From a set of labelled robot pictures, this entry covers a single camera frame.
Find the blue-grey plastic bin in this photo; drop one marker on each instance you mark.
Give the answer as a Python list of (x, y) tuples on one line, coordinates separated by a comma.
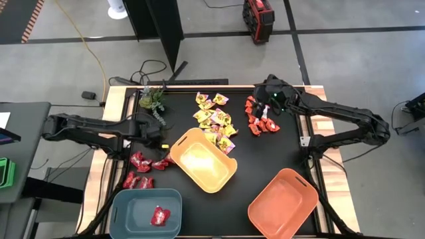
[(139, 212)]

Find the white fan base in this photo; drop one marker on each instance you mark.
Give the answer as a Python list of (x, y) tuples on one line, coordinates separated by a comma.
[(116, 11)]

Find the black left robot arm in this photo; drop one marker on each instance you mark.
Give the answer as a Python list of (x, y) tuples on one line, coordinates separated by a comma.
[(86, 127)]

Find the black power strip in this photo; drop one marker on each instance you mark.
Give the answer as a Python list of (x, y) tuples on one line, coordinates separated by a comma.
[(199, 81)]

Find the grey side table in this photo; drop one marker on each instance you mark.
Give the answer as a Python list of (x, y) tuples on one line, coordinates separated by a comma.
[(26, 159)]

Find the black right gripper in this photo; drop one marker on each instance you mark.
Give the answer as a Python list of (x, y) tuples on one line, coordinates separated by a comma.
[(277, 91)]

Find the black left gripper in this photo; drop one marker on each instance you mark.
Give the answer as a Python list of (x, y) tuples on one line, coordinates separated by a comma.
[(149, 131)]

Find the white paper sheet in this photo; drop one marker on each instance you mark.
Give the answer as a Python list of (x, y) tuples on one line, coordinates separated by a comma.
[(4, 120)]

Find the black aluminium table frame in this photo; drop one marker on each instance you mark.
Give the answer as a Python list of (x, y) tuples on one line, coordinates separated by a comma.
[(232, 90)]

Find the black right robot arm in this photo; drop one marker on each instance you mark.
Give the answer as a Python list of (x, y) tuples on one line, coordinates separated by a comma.
[(348, 114)]

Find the green plastic tray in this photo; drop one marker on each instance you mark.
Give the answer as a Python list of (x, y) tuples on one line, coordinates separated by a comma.
[(8, 172)]

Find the black power adapter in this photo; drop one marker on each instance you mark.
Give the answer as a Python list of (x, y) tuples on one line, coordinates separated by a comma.
[(88, 95)]

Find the small artificial green plant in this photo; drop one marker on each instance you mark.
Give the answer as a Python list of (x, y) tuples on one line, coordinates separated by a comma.
[(151, 99)]

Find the black mat with striped edge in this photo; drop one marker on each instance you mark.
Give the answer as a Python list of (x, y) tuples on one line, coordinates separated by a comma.
[(13, 20)]

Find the pale yellow-orange plastic bin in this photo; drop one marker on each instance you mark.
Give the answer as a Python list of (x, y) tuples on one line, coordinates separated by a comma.
[(206, 166)]

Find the black floor equipment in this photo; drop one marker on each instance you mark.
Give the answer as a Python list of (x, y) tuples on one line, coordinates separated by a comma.
[(416, 106)]

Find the black partition panel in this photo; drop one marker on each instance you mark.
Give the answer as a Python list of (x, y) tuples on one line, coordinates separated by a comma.
[(166, 26)]

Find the dark tablet device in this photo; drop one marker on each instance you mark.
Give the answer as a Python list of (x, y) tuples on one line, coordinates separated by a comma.
[(8, 136)]

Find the orange plastic bin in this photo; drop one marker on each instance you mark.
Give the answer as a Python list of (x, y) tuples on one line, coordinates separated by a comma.
[(282, 206)]

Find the red candy packet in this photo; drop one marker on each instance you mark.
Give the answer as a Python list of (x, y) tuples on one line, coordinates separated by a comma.
[(136, 158), (128, 181), (169, 159), (160, 215), (136, 182), (144, 167), (160, 164), (146, 182)]

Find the red and black tool case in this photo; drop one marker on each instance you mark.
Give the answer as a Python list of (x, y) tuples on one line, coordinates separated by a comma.
[(257, 20)]

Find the black low bench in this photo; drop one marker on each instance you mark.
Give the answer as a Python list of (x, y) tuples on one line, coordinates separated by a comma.
[(53, 191)]

